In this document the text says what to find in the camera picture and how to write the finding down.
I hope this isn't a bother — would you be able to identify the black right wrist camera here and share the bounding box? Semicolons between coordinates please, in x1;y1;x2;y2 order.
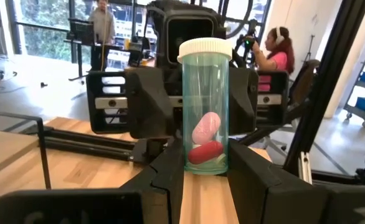
146;0;229;71

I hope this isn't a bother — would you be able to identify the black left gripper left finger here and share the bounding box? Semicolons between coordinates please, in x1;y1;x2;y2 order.
120;139;185;224

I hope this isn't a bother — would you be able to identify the black office chair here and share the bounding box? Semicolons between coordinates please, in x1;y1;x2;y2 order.
263;58;322;153

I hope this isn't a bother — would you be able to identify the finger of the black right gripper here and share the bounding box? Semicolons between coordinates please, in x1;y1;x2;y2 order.
125;66;175;139
228;66;260;136

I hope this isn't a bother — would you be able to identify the person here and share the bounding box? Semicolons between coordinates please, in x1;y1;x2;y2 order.
251;26;296;93
88;0;116;46

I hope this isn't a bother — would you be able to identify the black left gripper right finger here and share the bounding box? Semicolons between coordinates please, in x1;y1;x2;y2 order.
227;139;329;224

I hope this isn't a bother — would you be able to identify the black standing desk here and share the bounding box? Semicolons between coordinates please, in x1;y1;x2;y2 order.
63;37;108;82

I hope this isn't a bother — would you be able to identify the black desk monitor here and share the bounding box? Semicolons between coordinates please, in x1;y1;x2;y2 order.
68;18;96;45

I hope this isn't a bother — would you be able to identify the teal pill bottle white cap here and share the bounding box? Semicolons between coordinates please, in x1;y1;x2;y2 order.
176;37;233;175

